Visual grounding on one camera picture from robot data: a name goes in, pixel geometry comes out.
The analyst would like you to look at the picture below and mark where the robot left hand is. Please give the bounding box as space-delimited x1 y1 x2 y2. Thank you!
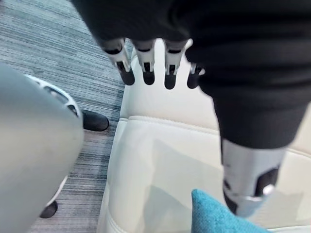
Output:
70 0 311 217

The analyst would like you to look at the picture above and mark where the teal fabric cushion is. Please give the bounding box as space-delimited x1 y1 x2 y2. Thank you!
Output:
191 188 270 233

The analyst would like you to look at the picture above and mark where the silver robot leg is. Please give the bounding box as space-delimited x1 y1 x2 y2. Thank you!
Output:
0 62 85 233

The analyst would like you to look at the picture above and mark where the white leather sofa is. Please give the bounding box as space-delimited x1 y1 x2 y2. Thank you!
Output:
97 38 311 233

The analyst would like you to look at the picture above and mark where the dark robot foot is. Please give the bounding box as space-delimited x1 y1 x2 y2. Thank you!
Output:
39 200 58 219
81 110 109 132

